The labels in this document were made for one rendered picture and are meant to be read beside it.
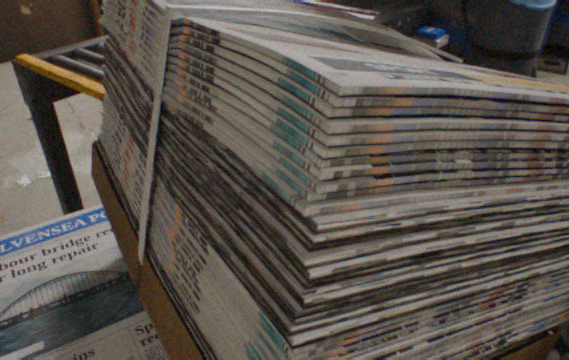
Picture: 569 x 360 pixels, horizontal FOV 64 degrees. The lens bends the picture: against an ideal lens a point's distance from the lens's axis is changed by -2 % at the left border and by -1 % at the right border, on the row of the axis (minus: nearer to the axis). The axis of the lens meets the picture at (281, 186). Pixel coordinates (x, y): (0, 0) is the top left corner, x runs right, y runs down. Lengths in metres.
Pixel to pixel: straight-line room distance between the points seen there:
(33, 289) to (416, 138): 0.43
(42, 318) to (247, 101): 0.35
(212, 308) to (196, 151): 0.09
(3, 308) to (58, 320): 0.06
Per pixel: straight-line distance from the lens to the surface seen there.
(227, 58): 0.23
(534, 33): 0.94
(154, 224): 0.37
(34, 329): 0.49
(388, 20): 1.57
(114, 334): 0.46
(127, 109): 0.41
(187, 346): 0.31
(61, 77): 1.11
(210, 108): 0.25
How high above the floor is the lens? 1.17
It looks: 34 degrees down
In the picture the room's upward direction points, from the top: straight up
